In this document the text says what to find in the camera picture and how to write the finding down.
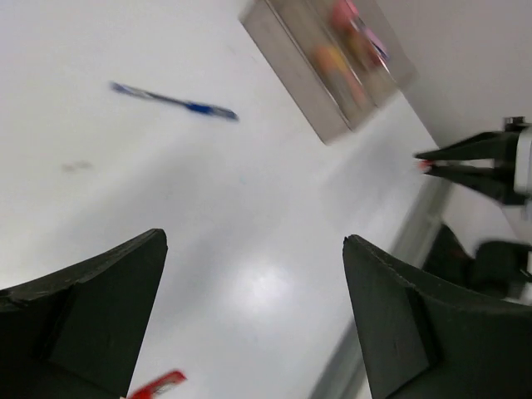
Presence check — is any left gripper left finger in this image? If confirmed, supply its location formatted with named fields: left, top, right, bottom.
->
left=1, top=229, right=168, bottom=398

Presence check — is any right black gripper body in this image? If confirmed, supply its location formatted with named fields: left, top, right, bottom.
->
left=504, top=116, right=531, bottom=219

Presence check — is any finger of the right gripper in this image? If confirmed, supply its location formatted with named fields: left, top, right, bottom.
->
left=424, top=165, right=524, bottom=205
left=414, top=131, right=520, bottom=166

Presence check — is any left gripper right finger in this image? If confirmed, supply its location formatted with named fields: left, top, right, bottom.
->
left=342, top=234, right=532, bottom=399

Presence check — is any orange cap highlighter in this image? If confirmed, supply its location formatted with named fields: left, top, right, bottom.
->
left=313, top=45, right=368, bottom=113

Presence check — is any pink cap highlighter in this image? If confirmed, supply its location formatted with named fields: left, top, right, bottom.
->
left=329, top=0, right=389, bottom=70

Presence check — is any blue gel pen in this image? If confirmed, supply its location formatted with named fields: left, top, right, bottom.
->
left=110, top=82, right=239, bottom=121

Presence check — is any red refill pen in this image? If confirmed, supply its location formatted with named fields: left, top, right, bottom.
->
left=418, top=160, right=435, bottom=174

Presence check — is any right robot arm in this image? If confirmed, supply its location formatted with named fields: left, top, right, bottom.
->
left=414, top=116, right=531, bottom=299

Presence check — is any red gel pen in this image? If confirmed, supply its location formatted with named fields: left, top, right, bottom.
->
left=127, top=370, right=187, bottom=399

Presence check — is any clear container middle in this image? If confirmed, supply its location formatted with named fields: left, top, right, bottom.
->
left=241, top=1, right=397, bottom=145

